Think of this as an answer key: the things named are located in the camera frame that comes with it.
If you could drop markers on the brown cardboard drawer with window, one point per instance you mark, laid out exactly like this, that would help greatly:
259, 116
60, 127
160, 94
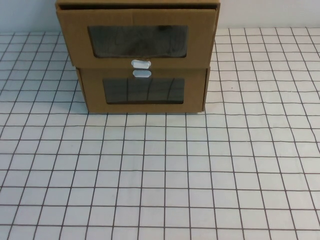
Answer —
75, 37

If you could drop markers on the brown cardboard box with window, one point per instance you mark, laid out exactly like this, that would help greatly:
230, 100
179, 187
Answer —
92, 95

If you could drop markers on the brown cardboard box shell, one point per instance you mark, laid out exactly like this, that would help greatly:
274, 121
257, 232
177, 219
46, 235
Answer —
137, 2

